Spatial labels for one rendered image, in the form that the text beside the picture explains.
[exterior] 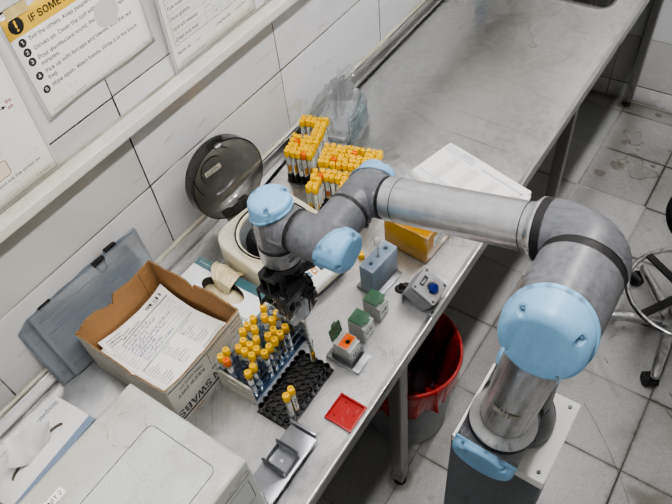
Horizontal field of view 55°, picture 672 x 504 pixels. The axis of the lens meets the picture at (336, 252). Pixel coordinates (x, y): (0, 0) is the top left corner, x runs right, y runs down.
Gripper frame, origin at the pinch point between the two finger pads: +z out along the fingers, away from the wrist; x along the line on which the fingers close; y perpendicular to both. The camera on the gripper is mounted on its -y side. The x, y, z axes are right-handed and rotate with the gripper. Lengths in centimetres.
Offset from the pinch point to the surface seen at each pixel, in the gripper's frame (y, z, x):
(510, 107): -107, 22, 2
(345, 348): -3.8, 14.4, 6.7
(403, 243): -39.3, 18.4, 1.3
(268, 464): 25.7, 15.9, 7.2
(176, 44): -29, -31, -50
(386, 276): -28.4, 18.9, 2.6
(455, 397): -52, 110, 15
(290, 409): 13.7, 16.3, 3.9
